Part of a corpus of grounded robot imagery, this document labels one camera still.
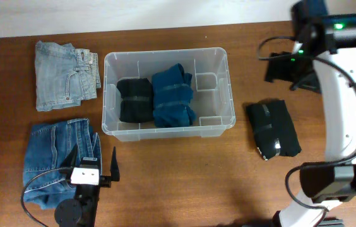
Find dark blue folded jeans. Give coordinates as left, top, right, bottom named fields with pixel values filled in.
left=23, top=119, right=102, bottom=209

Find light blue jeans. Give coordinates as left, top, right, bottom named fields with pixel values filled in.
left=35, top=41, right=101, bottom=112

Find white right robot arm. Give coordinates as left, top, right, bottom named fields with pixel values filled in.
left=271, top=1, right=356, bottom=226

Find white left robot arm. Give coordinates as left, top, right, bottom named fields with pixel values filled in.
left=54, top=146, right=120, bottom=227

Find clear plastic storage bin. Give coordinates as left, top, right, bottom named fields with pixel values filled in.
left=102, top=47, right=236, bottom=142

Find black garment with tape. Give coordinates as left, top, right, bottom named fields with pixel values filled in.
left=246, top=100, right=302, bottom=161
left=117, top=78, right=153, bottom=123

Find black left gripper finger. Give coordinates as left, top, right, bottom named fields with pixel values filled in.
left=61, top=144, right=78, bottom=167
left=110, top=147, right=120, bottom=182

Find teal blue garment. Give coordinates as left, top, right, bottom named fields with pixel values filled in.
left=151, top=63, right=196, bottom=128

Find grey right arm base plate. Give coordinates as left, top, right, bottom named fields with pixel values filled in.
left=317, top=219, right=345, bottom=227

